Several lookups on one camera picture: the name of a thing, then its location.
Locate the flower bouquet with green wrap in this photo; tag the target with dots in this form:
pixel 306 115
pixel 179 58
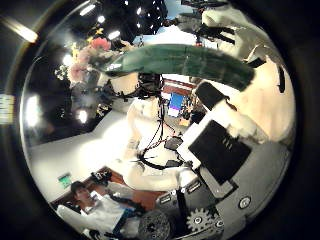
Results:
pixel 180 60

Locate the blue lit monitor screen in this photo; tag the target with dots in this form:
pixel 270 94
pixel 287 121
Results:
pixel 176 103

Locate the person in white shirt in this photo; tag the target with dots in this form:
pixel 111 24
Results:
pixel 100 210

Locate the green wall sign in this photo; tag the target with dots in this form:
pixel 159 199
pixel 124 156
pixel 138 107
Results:
pixel 65 180

